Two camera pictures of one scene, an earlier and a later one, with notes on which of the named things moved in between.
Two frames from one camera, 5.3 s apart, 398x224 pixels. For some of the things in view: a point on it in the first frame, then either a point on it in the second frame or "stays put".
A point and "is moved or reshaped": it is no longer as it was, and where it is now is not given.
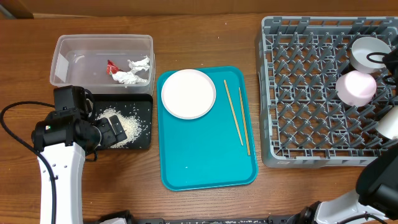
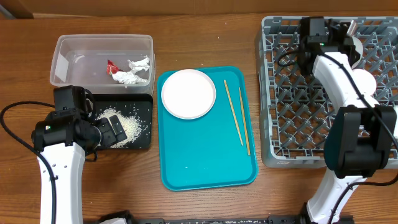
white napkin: [130, 76] stays put
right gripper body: [393, 61] to [353, 53]
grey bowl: [362, 46] is moved or reshaped
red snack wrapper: [112, 68] stays put
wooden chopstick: [232, 111] stays put
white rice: [131, 126] stays put
